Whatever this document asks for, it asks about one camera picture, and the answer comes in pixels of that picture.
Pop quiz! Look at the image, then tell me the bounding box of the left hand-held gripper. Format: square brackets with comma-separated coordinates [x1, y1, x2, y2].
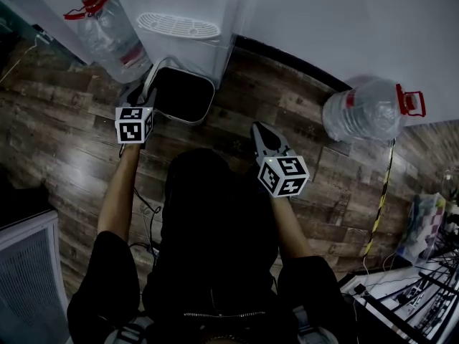
[114, 83, 158, 145]

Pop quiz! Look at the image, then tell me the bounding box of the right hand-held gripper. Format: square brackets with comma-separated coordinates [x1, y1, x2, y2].
[250, 121, 310, 199]

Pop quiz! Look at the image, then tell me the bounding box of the white bin with handle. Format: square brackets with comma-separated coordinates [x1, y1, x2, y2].
[142, 57, 216, 125]

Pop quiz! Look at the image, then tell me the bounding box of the person's right forearm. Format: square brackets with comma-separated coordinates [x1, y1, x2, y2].
[269, 195, 313, 259]

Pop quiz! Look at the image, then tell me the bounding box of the person's left forearm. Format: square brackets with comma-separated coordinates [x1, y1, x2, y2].
[97, 142, 141, 243]

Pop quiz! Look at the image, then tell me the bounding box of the white water dispenser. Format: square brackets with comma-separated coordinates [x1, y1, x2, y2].
[118, 0, 259, 89]

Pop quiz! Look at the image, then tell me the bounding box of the person's black clothing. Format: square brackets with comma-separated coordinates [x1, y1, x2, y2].
[66, 148, 356, 344]

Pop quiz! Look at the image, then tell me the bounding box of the yellow black hazard strip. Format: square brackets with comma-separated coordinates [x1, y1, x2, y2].
[361, 140, 395, 257]

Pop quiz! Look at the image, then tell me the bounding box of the frosted glass door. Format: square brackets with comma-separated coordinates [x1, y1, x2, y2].
[0, 0, 89, 70]

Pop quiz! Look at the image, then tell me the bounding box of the clear plastic storage box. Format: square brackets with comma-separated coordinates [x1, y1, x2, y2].
[399, 191, 448, 264]

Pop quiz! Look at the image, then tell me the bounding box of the glass partition with blinds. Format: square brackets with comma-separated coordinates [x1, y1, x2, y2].
[0, 209, 69, 344]

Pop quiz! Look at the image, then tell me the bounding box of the clear water jug red handle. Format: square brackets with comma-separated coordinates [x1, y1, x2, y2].
[63, 0, 152, 85]
[321, 75, 427, 143]

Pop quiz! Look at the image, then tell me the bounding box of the thin black cable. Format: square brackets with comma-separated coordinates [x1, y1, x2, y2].
[128, 188, 162, 261]

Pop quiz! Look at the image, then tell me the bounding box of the white door frame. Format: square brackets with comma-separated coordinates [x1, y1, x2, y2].
[0, 0, 90, 65]

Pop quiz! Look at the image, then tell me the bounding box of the white cable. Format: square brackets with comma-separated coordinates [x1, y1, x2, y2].
[361, 252, 395, 282]

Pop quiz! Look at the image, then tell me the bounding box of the grey backpack strap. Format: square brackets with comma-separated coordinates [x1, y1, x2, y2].
[292, 306, 338, 344]
[107, 315, 155, 344]

